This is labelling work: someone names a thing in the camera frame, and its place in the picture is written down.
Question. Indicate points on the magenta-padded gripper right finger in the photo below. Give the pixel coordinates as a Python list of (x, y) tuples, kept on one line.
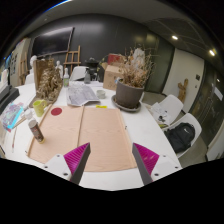
[(148, 161)]

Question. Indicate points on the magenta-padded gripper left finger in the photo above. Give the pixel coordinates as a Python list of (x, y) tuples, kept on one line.
[(75, 160)]

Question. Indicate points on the clear bottle with white cap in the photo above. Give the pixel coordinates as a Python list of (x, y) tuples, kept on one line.
[(36, 130)]

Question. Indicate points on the black backpack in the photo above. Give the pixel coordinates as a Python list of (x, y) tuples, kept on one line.
[(180, 136)]

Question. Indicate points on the flat round red coaster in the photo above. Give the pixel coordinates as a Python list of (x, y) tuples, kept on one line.
[(56, 111)]

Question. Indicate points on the grey plant saucer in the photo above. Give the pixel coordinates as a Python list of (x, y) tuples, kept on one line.
[(126, 109)]

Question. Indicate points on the small yellow note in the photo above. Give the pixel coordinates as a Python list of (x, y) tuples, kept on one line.
[(101, 107)]

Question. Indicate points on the white chair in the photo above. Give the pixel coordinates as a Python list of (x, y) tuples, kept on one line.
[(30, 79), (175, 103), (195, 121), (78, 72)]

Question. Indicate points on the yellow-green mug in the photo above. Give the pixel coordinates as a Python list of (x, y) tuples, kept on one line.
[(39, 107)]

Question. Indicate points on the thin wooden stick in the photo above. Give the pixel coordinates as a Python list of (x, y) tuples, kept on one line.
[(14, 140)]

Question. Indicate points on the newspaper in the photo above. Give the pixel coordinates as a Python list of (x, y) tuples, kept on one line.
[(80, 95)]

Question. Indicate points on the small glass cup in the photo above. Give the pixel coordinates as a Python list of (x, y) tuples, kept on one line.
[(101, 94)]

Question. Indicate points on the dried plant in dark pot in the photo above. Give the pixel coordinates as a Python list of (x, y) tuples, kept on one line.
[(128, 93)]

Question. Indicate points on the colourful painting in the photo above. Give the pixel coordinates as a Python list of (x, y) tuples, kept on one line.
[(11, 116)]

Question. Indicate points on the wooden figure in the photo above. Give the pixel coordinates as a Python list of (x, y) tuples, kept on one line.
[(182, 90)]

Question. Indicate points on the white spray bottle green label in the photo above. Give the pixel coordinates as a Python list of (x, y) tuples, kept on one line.
[(66, 80)]

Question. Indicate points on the golden relief sculpture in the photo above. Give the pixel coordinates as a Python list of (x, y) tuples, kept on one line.
[(48, 83)]

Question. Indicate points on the grey spray bottle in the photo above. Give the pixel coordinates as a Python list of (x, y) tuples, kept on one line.
[(87, 77)]

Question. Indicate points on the black flat case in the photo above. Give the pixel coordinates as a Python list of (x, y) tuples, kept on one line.
[(8, 101), (5, 91)]

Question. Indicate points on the cardboard box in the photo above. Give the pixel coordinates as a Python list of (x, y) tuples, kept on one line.
[(111, 78)]

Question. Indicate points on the white plaster bust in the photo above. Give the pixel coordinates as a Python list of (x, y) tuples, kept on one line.
[(59, 69), (33, 61)]

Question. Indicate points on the wooden easel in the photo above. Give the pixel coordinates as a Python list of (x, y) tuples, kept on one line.
[(71, 58), (23, 70)]

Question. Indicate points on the red box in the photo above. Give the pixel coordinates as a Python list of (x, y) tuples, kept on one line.
[(115, 59)]

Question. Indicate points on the beige cabinet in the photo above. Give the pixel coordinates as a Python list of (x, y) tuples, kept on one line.
[(18, 56)]

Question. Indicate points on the recessed ceiling lights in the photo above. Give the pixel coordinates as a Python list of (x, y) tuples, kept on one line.
[(174, 37)]

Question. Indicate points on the long ceiling light strip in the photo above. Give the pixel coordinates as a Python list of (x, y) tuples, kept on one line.
[(61, 3)]

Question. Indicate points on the dark wall screen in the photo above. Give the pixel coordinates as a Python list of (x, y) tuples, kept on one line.
[(51, 41)]

